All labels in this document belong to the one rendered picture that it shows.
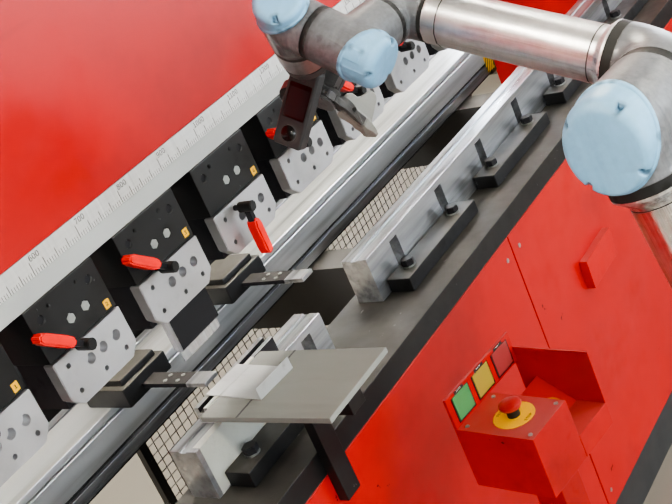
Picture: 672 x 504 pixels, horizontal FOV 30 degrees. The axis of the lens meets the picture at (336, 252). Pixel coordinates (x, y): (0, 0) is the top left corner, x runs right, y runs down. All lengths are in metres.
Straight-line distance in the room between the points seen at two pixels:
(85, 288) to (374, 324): 0.69
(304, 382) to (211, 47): 0.57
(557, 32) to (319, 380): 0.68
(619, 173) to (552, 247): 1.31
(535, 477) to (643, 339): 1.09
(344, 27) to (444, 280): 0.86
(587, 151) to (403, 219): 1.07
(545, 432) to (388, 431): 0.30
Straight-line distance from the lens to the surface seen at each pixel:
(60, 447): 2.20
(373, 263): 2.38
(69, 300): 1.81
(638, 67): 1.47
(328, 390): 1.92
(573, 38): 1.59
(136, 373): 2.21
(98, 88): 1.89
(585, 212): 2.88
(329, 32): 1.63
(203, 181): 2.02
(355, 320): 2.37
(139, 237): 1.91
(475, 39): 1.65
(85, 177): 1.85
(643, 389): 3.11
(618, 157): 1.42
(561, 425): 2.09
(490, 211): 2.59
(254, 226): 2.05
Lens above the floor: 1.90
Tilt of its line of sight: 22 degrees down
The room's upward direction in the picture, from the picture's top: 24 degrees counter-clockwise
